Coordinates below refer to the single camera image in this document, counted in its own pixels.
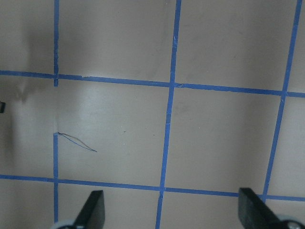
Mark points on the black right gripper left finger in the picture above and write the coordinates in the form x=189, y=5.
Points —
x=92, y=214

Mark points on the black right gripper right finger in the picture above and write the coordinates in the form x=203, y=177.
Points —
x=253, y=213

